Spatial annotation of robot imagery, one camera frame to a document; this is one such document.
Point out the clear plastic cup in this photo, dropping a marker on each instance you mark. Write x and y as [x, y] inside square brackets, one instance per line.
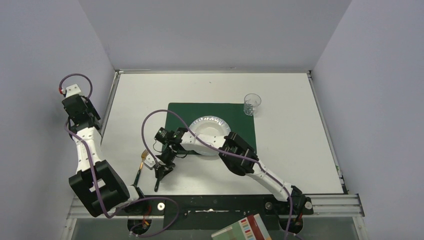
[251, 103]

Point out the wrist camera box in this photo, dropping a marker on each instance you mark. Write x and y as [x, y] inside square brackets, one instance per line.
[150, 162]
[73, 90]

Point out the green placemat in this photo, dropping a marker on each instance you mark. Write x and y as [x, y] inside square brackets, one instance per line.
[232, 113]

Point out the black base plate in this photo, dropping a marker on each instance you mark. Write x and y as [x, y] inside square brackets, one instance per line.
[210, 221]

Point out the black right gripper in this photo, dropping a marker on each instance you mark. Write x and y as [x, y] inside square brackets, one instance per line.
[164, 164]

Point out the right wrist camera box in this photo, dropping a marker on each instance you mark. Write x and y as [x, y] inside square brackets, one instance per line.
[150, 162]

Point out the colourful booklet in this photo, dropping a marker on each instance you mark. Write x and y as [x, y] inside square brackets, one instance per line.
[251, 227]

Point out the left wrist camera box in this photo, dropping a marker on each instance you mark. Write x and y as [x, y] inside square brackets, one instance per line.
[73, 90]

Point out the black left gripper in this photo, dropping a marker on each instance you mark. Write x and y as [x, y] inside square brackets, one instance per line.
[72, 103]

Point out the gold knife black handle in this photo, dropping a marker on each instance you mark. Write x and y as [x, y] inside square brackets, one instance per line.
[157, 183]

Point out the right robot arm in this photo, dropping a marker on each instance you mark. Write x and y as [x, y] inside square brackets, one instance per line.
[238, 157]

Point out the gold fork black handle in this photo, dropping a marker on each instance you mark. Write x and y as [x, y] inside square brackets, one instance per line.
[143, 156]

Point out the white plate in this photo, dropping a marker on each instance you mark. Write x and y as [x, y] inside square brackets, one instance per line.
[211, 126]

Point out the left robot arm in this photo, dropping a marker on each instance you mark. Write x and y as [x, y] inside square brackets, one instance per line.
[97, 185]

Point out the aluminium frame rail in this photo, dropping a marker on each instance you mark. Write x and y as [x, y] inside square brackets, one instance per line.
[318, 205]

